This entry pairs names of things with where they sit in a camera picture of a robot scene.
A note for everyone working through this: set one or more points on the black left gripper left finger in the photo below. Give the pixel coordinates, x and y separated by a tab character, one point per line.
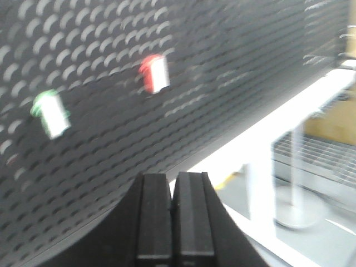
137	232

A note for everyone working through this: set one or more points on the green white toggle switch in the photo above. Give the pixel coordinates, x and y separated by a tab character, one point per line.
49	108

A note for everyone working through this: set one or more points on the stacked steel floor gratings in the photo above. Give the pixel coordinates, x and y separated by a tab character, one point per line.
328	168

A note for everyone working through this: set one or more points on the red white toggle switch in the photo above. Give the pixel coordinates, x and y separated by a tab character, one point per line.
155	72

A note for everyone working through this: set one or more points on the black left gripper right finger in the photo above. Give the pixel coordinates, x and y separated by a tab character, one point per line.
204	234

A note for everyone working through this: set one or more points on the white standing desk frame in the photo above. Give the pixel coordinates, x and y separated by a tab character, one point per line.
244	166

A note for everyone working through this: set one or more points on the brown Agilex cardboard box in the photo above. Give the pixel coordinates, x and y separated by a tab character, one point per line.
337	124

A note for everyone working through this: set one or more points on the silver floor stand pole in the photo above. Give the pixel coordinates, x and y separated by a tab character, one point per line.
296	207

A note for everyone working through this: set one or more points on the black perforated pegboard panel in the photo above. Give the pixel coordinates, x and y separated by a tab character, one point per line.
94	92

